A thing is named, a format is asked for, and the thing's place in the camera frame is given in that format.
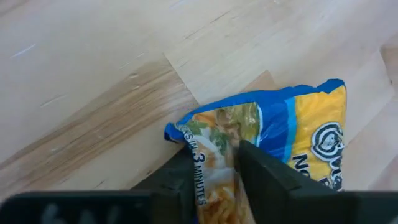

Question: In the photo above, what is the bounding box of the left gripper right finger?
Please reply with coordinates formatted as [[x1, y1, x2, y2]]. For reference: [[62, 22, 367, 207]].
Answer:
[[235, 139, 338, 224]]

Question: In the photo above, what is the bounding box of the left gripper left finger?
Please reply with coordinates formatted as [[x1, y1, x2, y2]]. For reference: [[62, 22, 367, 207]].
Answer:
[[132, 147, 197, 224]]

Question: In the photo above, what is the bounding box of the blue Maruchan soy sauce pack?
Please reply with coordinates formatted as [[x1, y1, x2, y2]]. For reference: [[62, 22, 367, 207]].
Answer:
[[164, 78, 348, 224]]

